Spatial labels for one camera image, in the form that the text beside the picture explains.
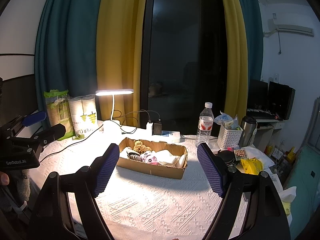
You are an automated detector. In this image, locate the grey black sock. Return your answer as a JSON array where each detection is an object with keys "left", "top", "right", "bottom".
[{"left": 126, "top": 149, "right": 143, "bottom": 161}]

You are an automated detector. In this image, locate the pink plush toy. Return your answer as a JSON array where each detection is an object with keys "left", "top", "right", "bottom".
[{"left": 140, "top": 151, "right": 159, "bottom": 165}]

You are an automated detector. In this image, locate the white paper towel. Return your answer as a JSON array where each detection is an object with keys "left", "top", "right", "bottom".
[{"left": 155, "top": 150, "right": 180, "bottom": 167}]

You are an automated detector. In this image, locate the person's left hand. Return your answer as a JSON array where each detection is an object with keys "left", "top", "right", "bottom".
[{"left": 0, "top": 172, "right": 10, "bottom": 186}]

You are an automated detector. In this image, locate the green paper cups pack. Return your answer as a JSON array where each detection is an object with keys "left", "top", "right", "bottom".
[{"left": 44, "top": 89, "right": 75, "bottom": 140}]

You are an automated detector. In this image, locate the black round case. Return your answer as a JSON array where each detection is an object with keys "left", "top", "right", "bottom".
[{"left": 216, "top": 150, "right": 235, "bottom": 166}]

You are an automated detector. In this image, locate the white desk lamp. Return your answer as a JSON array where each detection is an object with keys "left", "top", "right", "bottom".
[{"left": 95, "top": 88, "right": 136, "bottom": 136}]

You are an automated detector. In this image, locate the white perforated basket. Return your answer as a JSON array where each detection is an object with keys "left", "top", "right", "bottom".
[{"left": 217, "top": 125, "right": 243, "bottom": 150}]

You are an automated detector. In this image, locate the teal curtain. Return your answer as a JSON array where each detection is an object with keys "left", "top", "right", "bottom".
[{"left": 34, "top": 0, "right": 101, "bottom": 111}]

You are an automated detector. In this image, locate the brown cardboard box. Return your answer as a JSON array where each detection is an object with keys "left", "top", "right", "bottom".
[{"left": 117, "top": 138, "right": 188, "bottom": 179}]

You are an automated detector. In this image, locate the brown plush bear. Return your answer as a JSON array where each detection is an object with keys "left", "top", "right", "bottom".
[{"left": 133, "top": 140, "right": 152, "bottom": 155}]

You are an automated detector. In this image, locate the steel thermos mug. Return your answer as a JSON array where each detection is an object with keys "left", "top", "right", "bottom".
[{"left": 239, "top": 116, "right": 258, "bottom": 148}]

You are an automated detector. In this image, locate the white textured tablecloth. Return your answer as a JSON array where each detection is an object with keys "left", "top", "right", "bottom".
[{"left": 30, "top": 130, "right": 221, "bottom": 239}]

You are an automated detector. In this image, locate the white foam roll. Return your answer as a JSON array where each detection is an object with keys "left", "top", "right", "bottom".
[{"left": 175, "top": 154, "right": 187, "bottom": 168}]

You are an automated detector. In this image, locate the white charger plug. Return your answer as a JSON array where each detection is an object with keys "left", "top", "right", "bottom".
[{"left": 146, "top": 121, "right": 153, "bottom": 136}]

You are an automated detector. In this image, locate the clear water bottle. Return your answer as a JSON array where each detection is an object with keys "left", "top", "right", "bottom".
[{"left": 195, "top": 102, "right": 214, "bottom": 147}]

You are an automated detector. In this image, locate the black power adapter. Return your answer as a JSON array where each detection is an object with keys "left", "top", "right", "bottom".
[{"left": 152, "top": 121, "right": 162, "bottom": 135}]

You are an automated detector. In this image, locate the yellow curtain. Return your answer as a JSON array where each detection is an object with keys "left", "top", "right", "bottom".
[{"left": 96, "top": 0, "right": 146, "bottom": 127}]

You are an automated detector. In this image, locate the white air conditioner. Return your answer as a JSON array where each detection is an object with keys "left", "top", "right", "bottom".
[{"left": 268, "top": 19, "right": 314, "bottom": 37}]

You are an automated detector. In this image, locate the black lamp cable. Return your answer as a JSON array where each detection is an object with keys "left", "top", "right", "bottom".
[{"left": 38, "top": 123, "right": 104, "bottom": 163}]

